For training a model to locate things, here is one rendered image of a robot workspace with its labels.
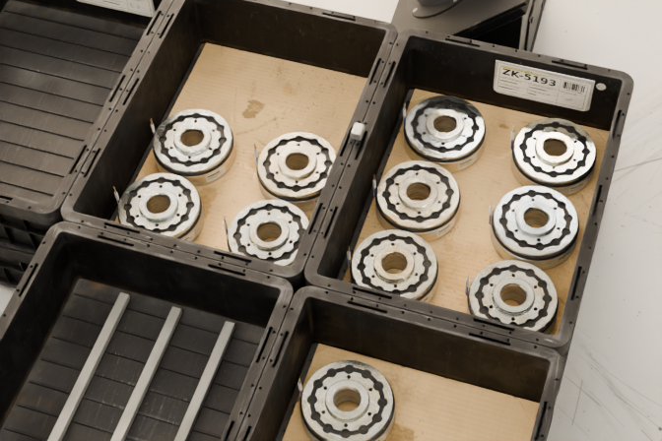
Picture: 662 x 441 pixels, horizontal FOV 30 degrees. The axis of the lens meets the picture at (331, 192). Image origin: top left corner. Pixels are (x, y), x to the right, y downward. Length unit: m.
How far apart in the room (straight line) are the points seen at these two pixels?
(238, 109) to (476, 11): 0.34
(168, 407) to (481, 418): 0.35
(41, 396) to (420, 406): 0.43
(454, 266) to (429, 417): 0.20
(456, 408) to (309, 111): 0.46
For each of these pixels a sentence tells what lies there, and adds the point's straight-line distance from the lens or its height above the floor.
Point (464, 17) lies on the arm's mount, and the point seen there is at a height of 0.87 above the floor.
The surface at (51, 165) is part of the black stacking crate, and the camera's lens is 1.64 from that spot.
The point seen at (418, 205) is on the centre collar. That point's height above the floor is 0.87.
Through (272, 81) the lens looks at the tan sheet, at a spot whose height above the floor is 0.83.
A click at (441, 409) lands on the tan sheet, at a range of 1.40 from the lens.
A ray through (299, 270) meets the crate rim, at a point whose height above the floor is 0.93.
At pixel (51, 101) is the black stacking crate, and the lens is 1.71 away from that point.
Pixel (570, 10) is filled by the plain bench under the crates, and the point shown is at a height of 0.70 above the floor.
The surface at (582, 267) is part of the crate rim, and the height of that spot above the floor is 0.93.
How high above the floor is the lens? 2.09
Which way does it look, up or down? 55 degrees down
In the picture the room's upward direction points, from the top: 5 degrees counter-clockwise
